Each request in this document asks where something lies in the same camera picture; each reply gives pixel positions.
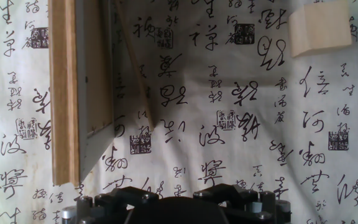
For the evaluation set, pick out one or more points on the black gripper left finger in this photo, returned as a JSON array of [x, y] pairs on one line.
[[110, 205]]

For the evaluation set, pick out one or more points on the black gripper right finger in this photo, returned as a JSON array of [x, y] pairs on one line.
[[228, 193]]

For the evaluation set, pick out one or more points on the light wooden cube block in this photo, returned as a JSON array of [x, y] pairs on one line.
[[319, 28]]

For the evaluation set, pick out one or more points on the beige calligraphy print cloth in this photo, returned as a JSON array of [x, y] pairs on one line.
[[228, 93]]

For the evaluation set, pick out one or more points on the wooden picture frame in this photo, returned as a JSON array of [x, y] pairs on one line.
[[64, 93]]

